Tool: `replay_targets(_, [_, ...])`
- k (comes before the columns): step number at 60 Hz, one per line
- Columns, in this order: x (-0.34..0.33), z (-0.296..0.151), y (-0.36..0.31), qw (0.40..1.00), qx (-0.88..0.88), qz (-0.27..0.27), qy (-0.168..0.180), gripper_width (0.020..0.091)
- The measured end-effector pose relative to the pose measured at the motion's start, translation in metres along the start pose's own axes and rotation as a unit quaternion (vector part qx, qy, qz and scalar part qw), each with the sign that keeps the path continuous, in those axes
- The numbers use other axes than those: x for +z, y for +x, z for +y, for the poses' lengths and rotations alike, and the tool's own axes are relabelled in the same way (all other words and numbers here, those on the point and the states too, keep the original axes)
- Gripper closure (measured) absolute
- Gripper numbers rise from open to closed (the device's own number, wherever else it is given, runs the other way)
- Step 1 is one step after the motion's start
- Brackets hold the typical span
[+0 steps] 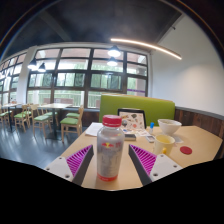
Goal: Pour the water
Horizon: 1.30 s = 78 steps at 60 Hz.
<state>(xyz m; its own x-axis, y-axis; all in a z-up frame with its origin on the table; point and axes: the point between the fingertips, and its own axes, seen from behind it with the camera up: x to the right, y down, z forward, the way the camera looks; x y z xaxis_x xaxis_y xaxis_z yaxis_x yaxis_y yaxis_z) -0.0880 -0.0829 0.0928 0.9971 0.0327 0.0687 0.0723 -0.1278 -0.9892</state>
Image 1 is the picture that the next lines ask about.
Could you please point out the long curved light strip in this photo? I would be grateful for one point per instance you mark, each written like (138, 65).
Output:
(150, 45)

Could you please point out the group of green-seated wooden chairs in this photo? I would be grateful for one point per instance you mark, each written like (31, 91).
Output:
(41, 118)

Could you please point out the small dark box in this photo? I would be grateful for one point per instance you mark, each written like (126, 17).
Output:
(130, 136)

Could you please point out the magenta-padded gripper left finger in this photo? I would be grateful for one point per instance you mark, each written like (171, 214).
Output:
(78, 161)

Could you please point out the light wooden dining table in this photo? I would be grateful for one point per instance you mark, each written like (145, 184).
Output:
(55, 106)

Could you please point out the black-framed sticker picture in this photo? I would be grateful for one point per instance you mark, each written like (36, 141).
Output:
(132, 120)

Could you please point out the large dark-framed window wall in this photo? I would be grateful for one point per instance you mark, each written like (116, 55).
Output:
(73, 80)

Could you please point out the white ceramic bowl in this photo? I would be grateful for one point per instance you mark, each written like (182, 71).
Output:
(169, 127)

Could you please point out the red-capped clear drink bottle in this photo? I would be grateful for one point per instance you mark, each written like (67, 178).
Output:
(110, 150)

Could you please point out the flat round red coaster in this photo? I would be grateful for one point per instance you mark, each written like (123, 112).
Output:
(186, 150)

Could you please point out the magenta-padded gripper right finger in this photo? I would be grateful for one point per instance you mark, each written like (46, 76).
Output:
(144, 160)

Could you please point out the white paper sheet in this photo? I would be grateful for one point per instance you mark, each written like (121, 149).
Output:
(93, 129)

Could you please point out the small blue-capped bottle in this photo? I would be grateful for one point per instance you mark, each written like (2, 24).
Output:
(151, 128)

